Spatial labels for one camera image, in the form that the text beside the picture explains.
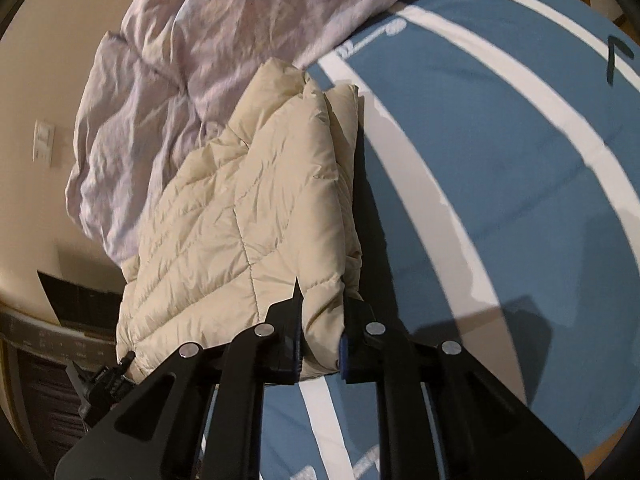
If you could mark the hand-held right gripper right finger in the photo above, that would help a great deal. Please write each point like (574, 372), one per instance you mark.
(343, 355)

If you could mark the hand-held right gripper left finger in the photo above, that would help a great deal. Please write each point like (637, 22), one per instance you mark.
(287, 345)

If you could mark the black television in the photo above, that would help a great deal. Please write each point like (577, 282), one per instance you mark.
(75, 300)

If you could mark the bed with blue striped sheet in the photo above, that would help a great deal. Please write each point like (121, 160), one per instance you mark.
(475, 135)

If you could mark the lilac floral duvet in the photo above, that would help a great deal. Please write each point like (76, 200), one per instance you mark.
(200, 35)

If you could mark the beige puffer jacket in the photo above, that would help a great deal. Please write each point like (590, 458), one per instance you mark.
(225, 210)

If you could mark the television cabinet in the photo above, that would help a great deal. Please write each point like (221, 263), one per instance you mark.
(45, 375)

